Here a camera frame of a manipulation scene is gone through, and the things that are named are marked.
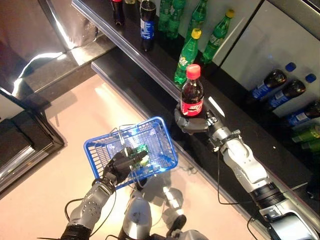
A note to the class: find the black shelf upright post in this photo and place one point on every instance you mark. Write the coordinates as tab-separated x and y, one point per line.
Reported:
241	33

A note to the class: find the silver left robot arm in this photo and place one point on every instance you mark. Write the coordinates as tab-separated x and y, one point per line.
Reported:
87	207

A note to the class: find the robot leg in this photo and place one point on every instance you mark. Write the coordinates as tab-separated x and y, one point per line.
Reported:
175	200
136	217

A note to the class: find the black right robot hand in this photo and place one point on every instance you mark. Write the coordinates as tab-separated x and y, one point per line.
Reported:
195	125

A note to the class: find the brown reflective back panel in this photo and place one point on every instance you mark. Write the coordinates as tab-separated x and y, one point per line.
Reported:
25	25

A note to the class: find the green drink cans pack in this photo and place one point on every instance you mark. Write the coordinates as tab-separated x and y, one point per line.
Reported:
307	135

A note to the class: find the small Pepsi cola bottle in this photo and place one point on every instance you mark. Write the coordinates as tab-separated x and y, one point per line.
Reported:
262	90
147	30
280	96
300	116

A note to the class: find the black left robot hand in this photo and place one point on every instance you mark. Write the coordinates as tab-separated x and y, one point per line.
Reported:
120	165

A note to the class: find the small yellow drink bottle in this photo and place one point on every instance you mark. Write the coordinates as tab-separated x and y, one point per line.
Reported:
130	1

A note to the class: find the small Coca-Cola bottle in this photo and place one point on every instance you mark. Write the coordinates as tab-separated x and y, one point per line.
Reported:
192	100
117	12

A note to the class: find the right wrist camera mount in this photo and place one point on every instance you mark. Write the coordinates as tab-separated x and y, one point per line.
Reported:
225	140

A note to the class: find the blue plastic shopping basket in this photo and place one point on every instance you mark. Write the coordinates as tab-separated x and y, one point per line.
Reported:
160	140

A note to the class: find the robot left leg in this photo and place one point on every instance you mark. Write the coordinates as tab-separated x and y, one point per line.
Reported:
136	217

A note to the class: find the dark base plinth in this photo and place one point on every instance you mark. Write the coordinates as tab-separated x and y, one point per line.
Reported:
62	67

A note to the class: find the robot right leg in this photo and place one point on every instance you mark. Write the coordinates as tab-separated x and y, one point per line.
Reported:
175	200

